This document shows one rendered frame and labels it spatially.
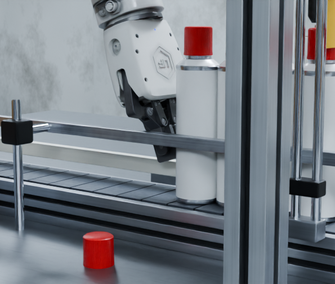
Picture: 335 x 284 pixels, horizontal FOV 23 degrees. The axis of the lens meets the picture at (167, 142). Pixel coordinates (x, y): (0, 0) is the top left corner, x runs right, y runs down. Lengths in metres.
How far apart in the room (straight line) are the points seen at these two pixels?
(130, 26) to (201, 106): 0.13
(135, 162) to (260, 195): 0.36
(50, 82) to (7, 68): 0.64
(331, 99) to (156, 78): 0.22
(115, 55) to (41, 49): 5.63
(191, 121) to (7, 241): 0.27
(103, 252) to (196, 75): 0.22
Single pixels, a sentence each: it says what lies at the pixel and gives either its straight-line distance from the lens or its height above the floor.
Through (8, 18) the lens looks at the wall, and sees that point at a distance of 7.00.
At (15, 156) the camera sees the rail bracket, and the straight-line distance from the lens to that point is 1.03.
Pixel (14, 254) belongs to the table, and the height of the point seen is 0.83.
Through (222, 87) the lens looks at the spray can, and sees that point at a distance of 0.92.
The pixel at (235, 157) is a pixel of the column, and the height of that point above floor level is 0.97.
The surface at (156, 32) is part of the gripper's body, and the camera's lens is 1.00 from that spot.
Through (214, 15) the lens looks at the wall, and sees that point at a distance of 5.15.
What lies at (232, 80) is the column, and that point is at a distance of 0.74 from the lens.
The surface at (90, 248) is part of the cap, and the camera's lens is 0.89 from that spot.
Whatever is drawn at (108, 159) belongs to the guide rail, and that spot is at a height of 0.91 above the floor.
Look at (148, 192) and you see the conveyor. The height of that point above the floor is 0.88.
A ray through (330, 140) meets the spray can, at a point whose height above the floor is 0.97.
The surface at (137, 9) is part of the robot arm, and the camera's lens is 0.98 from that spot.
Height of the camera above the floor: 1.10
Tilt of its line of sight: 9 degrees down
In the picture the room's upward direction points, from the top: straight up
